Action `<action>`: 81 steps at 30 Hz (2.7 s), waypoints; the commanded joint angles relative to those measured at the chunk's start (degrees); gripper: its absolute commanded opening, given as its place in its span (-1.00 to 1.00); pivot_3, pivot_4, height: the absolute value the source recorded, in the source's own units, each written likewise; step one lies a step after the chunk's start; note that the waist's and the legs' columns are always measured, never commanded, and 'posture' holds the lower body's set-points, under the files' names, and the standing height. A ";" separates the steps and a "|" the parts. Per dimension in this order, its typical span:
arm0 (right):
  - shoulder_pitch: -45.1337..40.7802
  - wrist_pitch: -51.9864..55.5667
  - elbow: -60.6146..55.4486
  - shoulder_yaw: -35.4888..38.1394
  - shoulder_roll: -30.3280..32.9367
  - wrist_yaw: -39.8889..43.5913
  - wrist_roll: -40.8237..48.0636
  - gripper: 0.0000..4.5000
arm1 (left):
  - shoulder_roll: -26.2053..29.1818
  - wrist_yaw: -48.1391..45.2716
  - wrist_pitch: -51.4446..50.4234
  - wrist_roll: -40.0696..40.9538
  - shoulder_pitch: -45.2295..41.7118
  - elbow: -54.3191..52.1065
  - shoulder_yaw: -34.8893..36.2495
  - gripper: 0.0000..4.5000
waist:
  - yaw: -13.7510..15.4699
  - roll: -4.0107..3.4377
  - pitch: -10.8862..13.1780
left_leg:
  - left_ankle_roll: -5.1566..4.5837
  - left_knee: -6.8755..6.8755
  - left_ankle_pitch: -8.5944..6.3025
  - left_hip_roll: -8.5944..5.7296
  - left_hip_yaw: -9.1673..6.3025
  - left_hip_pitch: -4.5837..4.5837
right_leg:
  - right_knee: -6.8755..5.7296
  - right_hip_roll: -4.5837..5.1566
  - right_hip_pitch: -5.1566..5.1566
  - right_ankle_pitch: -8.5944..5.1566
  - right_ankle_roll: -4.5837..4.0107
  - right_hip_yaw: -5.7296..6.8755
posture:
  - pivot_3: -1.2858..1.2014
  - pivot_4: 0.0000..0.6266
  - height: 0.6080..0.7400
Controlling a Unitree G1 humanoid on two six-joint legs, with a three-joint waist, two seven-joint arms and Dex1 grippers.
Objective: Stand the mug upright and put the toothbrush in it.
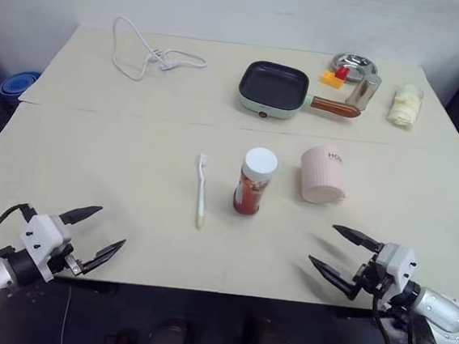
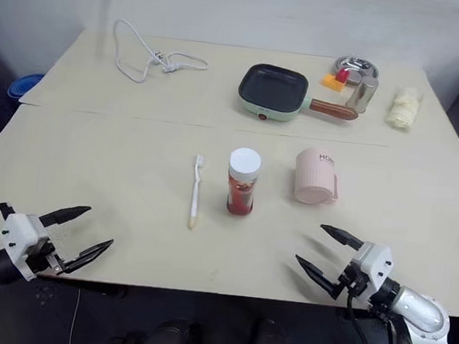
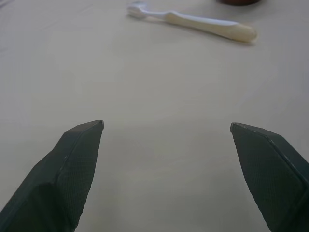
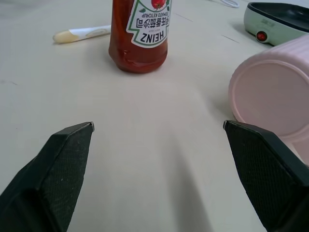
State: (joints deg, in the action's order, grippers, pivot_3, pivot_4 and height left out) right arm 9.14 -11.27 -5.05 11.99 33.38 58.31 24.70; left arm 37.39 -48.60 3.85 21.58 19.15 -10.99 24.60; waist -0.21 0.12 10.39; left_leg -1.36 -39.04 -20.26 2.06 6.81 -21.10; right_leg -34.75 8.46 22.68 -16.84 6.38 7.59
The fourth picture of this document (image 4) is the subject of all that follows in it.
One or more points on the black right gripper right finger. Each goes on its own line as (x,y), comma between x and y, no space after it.
(263,174)

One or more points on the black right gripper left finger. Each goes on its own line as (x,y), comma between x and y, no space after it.
(50,178)

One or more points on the pink ribbed cup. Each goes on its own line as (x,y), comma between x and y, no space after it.
(272,91)

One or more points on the white cream tube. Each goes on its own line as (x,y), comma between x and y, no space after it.
(79,34)

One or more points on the pale green electric cooking pot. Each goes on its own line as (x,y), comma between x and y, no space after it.
(275,21)

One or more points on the red Heinz ketchup bottle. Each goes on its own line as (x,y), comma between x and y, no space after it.
(138,36)

